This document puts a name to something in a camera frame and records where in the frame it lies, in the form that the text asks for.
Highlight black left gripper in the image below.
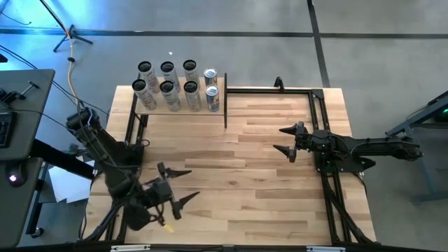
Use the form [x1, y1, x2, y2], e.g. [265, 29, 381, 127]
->
[149, 162, 201, 221]

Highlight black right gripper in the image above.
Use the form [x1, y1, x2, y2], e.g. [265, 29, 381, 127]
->
[272, 122, 322, 164]

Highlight white paper sheet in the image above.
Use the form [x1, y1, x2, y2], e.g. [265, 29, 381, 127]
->
[48, 155, 95, 204]

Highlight black stand with green light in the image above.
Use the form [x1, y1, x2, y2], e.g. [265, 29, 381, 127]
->
[384, 90, 448, 206]

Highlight dark grey desk top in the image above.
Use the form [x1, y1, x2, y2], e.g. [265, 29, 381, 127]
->
[0, 156, 43, 248]
[0, 69, 56, 162]

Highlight black mouse with green light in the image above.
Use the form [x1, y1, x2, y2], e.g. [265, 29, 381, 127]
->
[5, 164, 26, 188]

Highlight black keyboard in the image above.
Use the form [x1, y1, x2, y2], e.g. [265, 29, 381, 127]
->
[0, 111, 18, 148]

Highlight black tripod stand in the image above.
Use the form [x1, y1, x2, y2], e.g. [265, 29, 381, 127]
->
[38, 0, 95, 53]

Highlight black desk gadget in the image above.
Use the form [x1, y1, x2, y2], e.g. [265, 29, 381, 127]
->
[0, 88, 22, 105]

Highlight black aluminium extrusion frame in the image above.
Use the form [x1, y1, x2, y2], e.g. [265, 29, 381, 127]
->
[78, 71, 377, 246]

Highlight white bracket strip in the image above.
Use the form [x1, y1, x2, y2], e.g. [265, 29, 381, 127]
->
[306, 246, 347, 252]
[111, 244, 151, 252]

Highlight black desk leg frame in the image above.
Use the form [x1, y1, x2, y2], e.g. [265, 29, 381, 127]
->
[26, 139, 96, 239]

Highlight yellow power cable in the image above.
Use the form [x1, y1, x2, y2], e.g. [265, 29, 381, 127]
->
[66, 33, 82, 106]

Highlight black T-handle tool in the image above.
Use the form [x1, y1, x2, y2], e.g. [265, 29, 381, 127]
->
[20, 80, 41, 97]

